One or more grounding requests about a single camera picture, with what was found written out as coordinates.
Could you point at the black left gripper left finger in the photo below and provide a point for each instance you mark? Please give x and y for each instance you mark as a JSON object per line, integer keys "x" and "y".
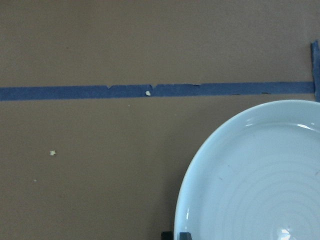
{"x": 166, "y": 235}

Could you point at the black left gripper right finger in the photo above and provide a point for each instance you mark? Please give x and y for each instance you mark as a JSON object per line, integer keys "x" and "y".
{"x": 185, "y": 236}

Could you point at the light blue plate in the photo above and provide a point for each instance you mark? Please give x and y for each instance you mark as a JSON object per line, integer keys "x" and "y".
{"x": 257, "y": 177}

